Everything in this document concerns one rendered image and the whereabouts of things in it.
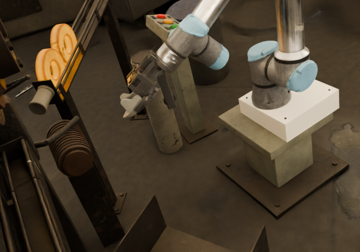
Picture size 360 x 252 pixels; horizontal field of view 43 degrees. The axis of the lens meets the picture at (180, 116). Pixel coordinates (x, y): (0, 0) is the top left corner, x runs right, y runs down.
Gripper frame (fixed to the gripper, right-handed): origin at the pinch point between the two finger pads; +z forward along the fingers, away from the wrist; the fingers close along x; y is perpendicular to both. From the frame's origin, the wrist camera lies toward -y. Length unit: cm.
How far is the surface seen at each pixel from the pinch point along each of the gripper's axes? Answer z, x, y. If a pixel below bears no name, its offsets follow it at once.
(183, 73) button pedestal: -5, -68, -32
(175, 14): -17, -117, -26
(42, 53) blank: 11.0, -32.9, 26.8
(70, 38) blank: 7, -52, 20
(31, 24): 79, -253, 21
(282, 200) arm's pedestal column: 0, -15, -78
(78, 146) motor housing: 24.5, -13.4, 1.6
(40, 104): 20.8, -18.5, 19.2
